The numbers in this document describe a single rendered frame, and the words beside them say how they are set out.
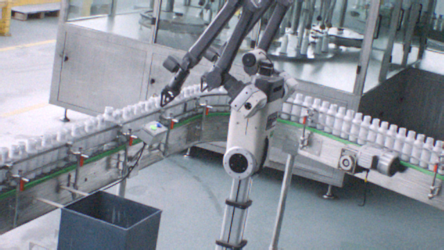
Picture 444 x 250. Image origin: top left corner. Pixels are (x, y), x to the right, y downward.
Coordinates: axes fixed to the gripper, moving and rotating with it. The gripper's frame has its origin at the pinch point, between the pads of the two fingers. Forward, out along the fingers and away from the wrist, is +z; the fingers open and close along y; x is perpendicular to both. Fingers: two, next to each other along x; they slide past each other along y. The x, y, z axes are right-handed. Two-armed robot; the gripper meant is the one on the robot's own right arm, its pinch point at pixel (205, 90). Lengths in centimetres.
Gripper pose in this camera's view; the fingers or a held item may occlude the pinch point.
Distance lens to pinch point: 456.6
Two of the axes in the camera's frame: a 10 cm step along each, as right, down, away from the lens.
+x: 7.0, 5.8, -4.2
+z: -4.6, 8.1, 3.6
